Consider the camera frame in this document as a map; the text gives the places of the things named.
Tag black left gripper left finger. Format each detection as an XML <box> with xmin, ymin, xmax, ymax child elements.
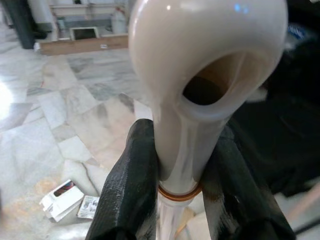
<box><xmin>86</xmin><ymin>118</ymin><xmax>161</xmax><ymax>240</ymax></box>

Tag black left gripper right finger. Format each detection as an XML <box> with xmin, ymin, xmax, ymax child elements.
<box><xmin>199</xmin><ymin>124</ymin><xmax>297</xmax><ymax>240</ymax></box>

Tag beige broom with grey bristles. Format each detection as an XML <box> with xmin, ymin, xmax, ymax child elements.
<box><xmin>127</xmin><ymin>0</ymin><xmax>288</xmax><ymax>240</ymax></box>

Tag printed paper leaflet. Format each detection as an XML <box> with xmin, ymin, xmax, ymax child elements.
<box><xmin>76</xmin><ymin>194</ymin><xmax>101</xmax><ymax>218</ymax></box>

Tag large black bag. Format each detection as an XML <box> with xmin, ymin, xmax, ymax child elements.
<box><xmin>224</xmin><ymin>37</ymin><xmax>320</xmax><ymax>198</ymax></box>

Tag white cardboard carton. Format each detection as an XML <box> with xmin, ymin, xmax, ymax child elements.
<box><xmin>39</xmin><ymin>178</ymin><xmax>86</xmax><ymax>223</ymax></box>

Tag low wooden board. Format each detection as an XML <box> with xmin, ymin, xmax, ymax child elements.
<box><xmin>39</xmin><ymin>34</ymin><xmax>130</xmax><ymax>56</ymax></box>

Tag white framed panel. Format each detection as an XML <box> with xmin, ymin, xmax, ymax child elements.
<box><xmin>69</xmin><ymin>26</ymin><xmax>101</xmax><ymax>41</ymax></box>

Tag white plastic bottle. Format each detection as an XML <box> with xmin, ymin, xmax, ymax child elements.
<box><xmin>111</xmin><ymin>7</ymin><xmax>127</xmax><ymax>35</ymax></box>

